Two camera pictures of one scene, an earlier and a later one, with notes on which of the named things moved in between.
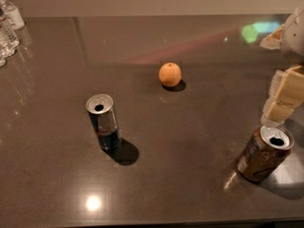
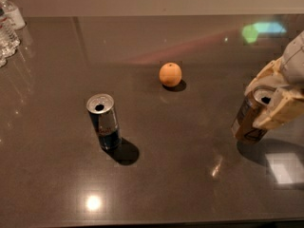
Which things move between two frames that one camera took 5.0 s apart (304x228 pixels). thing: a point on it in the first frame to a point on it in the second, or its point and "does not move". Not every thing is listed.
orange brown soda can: x=267 y=149 to x=242 y=126
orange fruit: x=170 y=74 does not move
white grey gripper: x=294 y=38 to x=294 y=65
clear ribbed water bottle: x=9 y=40 does not move
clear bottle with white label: x=10 y=11 does not move
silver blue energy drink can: x=103 y=113 does not move
